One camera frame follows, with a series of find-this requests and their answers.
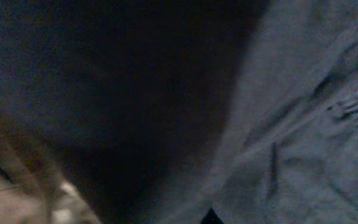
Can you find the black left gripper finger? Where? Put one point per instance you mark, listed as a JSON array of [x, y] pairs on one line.
[[211, 218]]

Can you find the dark blue shorts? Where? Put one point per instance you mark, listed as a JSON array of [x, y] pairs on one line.
[[157, 111]]

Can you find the folded grey shorts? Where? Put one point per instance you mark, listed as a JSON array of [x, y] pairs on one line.
[[32, 188]]

